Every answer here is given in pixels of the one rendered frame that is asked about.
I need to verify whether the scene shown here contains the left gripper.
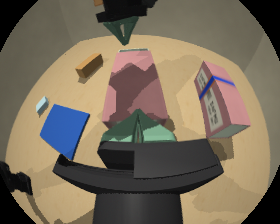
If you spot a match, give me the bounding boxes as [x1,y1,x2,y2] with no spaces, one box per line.
[96,0,147,45]

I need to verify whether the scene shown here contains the blue flat rectangular slab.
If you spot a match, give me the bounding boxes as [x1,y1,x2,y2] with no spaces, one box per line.
[40,104,90,160]

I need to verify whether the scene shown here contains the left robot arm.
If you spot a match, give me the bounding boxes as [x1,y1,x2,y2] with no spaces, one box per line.
[0,0,158,195]

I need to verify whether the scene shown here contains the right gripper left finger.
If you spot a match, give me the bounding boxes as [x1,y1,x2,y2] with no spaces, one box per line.
[100,109,138,143]

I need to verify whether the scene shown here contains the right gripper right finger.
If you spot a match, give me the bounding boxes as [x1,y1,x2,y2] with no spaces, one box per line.
[138,109,176,143]

